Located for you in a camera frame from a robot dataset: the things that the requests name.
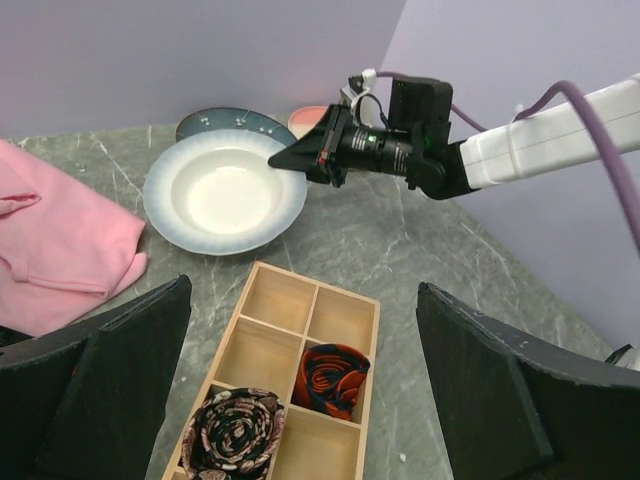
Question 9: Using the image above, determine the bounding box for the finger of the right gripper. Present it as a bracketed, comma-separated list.
[268, 127, 328, 175]
[313, 104, 350, 135]

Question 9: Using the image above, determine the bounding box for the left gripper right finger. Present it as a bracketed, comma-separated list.
[416, 282, 639, 479]

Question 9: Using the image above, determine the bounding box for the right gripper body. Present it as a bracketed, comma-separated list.
[323, 113, 425, 188]

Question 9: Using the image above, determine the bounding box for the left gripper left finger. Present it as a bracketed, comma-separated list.
[1, 275, 192, 479]

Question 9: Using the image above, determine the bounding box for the pink and cream plate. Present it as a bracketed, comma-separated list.
[287, 106, 328, 140]

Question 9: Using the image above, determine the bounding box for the teal glazed plate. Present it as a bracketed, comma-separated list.
[175, 107, 297, 146]

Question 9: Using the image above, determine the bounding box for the white deep plate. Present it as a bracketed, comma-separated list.
[143, 129, 307, 256]

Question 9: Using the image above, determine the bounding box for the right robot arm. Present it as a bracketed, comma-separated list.
[268, 75, 639, 206]

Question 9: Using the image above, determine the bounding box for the floral rolled tie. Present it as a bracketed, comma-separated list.
[181, 388, 285, 479]

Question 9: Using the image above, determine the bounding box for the pink folded cloth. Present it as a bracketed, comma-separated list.
[1, 142, 148, 337]

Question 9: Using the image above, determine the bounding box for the orange and black rolled tie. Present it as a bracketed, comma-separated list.
[292, 344, 371, 421]

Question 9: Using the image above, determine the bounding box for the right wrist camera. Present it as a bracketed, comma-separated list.
[339, 69, 384, 127]

